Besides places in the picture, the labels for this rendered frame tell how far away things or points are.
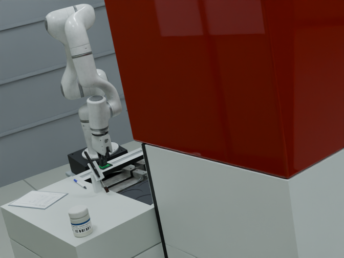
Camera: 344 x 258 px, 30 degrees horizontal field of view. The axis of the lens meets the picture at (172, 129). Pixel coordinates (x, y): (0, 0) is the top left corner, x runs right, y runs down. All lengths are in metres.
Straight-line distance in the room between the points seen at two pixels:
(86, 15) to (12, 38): 2.96
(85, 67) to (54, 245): 0.79
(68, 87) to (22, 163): 2.94
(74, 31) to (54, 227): 0.84
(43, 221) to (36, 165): 3.53
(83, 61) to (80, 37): 0.10
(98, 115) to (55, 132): 3.26
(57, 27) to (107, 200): 0.82
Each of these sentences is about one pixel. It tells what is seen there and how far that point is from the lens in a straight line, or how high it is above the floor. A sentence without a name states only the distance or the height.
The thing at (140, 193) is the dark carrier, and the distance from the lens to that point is 2.73.
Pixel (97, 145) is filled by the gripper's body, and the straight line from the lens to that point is 2.88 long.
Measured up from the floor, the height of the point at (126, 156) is 0.96.
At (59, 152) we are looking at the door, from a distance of 6.09.
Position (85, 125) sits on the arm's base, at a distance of 3.20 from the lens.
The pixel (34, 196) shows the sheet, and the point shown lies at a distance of 2.78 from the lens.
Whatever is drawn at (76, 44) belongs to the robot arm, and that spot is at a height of 1.54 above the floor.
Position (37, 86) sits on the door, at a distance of 5.91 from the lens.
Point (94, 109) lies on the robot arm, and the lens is 2.78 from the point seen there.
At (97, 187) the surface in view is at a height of 0.99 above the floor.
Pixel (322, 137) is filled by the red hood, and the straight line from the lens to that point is 1.90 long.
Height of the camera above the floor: 1.94
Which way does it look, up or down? 17 degrees down
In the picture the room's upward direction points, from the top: 11 degrees counter-clockwise
